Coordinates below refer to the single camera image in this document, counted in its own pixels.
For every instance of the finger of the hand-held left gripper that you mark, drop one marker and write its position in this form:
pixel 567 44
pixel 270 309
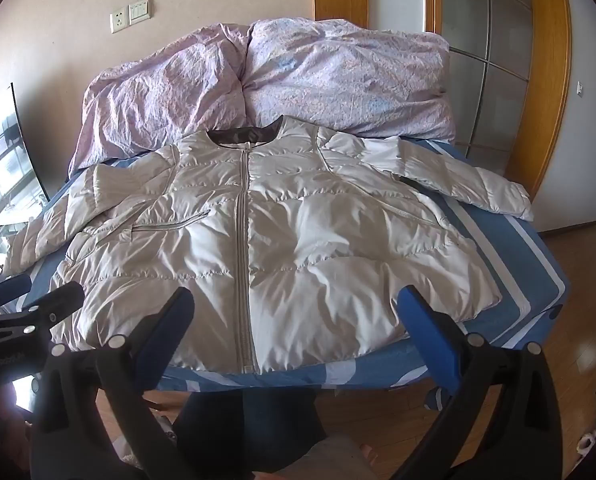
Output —
pixel 9 286
pixel 53 307

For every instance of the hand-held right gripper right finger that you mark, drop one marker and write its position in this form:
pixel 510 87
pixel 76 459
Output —
pixel 420 325

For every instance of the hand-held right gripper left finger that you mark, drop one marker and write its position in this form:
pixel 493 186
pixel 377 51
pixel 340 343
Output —
pixel 170 330

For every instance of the white puffer jacket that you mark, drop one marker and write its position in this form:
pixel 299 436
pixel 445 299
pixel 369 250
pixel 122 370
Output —
pixel 303 240

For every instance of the blue white striped bed sheet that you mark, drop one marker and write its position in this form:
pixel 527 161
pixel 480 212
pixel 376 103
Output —
pixel 523 270

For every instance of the person's dark pants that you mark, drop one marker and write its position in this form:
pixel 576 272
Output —
pixel 248 430

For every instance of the pink floral duvet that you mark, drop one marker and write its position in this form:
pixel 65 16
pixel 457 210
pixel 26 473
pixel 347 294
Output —
pixel 328 75

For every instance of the wooden framed cabinet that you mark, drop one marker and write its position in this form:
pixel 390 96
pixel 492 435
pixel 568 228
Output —
pixel 548 85

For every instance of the small white wall plate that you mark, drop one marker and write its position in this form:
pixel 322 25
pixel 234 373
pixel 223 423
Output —
pixel 580 88

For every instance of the white wall socket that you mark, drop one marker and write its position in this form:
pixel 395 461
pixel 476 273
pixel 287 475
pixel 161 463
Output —
pixel 118 21

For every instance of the white light switch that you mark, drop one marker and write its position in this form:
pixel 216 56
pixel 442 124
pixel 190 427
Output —
pixel 140 10

